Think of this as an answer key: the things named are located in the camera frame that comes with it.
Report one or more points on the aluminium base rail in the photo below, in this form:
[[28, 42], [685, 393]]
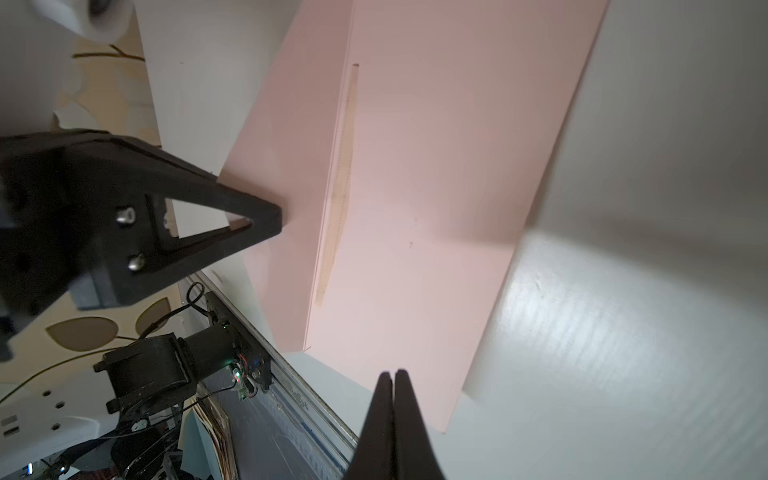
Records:
[[286, 431]]

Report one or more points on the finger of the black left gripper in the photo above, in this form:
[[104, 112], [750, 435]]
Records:
[[82, 213]]

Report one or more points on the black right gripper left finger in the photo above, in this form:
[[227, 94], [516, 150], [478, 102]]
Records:
[[373, 457]]

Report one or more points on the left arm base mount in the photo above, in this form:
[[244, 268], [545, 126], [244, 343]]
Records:
[[155, 373]]

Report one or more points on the small circuit board left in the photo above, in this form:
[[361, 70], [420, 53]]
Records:
[[246, 380]]

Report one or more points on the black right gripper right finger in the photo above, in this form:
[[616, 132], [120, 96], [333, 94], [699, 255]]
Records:
[[414, 456]]

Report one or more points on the pink envelope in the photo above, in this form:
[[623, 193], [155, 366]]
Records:
[[459, 108]]

